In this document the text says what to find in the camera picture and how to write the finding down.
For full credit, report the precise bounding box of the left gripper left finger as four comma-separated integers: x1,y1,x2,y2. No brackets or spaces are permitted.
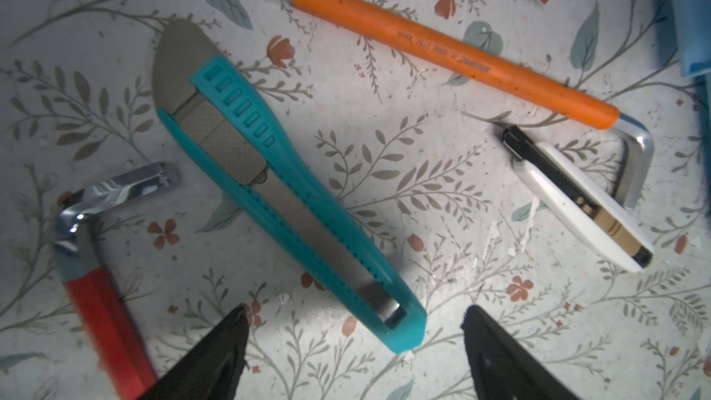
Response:
140,305,249,400

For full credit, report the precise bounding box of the teal utility knife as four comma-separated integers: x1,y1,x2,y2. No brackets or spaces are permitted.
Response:
152,20,427,354

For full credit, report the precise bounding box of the orange pencil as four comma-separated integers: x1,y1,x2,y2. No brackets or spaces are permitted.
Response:
286,0,655,210

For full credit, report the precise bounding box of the black marker pen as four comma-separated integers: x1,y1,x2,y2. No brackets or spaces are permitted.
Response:
502,126,654,273

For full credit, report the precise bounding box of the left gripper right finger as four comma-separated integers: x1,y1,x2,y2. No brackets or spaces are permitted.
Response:
462,305,578,400

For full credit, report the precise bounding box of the red handled screwdriver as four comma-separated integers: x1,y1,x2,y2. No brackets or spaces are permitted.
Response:
51,162,181,399

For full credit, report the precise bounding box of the blue plastic tool box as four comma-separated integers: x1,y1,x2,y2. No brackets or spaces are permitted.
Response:
671,0,710,78

